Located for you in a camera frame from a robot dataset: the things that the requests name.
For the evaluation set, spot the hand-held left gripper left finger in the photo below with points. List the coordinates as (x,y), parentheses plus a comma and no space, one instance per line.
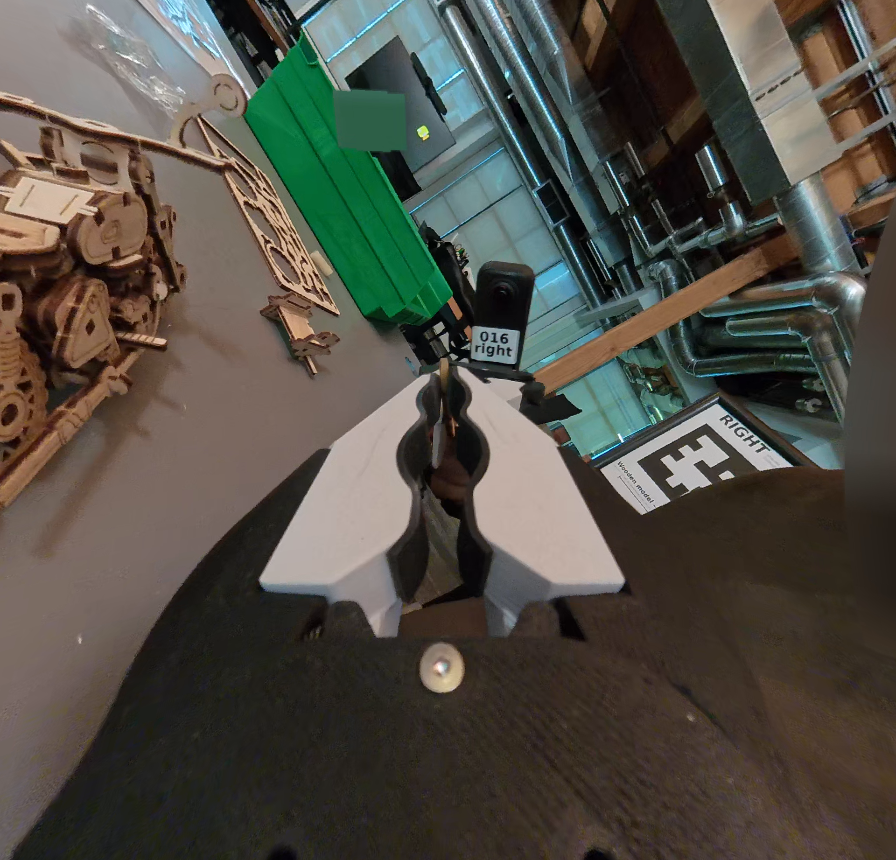
(343,517)

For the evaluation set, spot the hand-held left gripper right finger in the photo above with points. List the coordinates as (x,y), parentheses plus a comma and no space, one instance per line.
(546,517)

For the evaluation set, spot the wooden spoked gear wheel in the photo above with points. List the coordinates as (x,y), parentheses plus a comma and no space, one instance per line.
(446,384)

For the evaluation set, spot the grey desk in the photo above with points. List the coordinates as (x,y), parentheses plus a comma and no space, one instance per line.
(175,489)

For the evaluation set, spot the person's right hand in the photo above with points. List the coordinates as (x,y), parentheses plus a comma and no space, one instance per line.
(448,485)

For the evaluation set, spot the framed black-white marker sign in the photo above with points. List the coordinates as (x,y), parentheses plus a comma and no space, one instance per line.
(630,478)

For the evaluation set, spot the wooden beam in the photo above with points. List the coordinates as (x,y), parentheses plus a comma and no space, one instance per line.
(665,314)

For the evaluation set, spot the wooden part sheet large rings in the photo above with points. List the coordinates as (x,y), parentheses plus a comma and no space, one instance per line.
(325,300)

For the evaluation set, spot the small cream block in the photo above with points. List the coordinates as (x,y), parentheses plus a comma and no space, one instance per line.
(323,261)

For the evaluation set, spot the green plastic bin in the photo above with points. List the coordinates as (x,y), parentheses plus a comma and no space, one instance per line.
(336,188)

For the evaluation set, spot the person's brown sweater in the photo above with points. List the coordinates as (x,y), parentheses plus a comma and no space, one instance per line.
(805,524)

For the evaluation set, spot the silver pipe bundle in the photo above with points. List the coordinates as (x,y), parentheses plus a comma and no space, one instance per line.
(770,328)

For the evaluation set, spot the wooden motorcycle model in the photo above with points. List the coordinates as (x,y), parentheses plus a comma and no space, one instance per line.
(84,279)

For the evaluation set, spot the clear plastic sleeve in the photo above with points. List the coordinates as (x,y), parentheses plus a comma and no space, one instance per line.
(182,13)

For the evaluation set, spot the crumpled clear plastic bag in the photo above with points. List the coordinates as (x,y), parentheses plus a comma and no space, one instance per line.
(126,55)

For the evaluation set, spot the small wooden ribbed frame assembly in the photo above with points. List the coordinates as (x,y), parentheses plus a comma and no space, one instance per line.
(294,321)

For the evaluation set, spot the silver spiral air duct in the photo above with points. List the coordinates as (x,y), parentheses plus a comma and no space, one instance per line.
(518,69)

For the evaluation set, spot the rectangular metal air duct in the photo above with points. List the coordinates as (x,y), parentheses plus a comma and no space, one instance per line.
(742,69)

